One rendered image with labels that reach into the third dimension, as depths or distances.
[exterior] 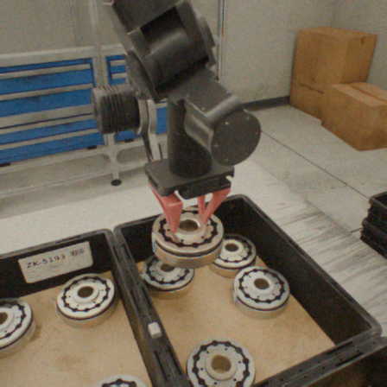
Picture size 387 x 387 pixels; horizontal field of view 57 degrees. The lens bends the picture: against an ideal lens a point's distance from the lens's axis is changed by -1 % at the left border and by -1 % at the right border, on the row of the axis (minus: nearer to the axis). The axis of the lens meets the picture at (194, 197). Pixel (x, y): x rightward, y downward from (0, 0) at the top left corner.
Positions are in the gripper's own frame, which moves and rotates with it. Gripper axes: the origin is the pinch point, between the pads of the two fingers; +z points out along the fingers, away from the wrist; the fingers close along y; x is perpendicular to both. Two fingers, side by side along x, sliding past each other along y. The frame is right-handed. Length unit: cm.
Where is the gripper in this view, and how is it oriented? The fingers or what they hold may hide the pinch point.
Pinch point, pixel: (187, 221)
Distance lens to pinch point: 51.7
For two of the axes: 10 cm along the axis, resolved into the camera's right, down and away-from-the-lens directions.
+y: 8.7, -2.6, 4.2
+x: -4.9, -5.1, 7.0
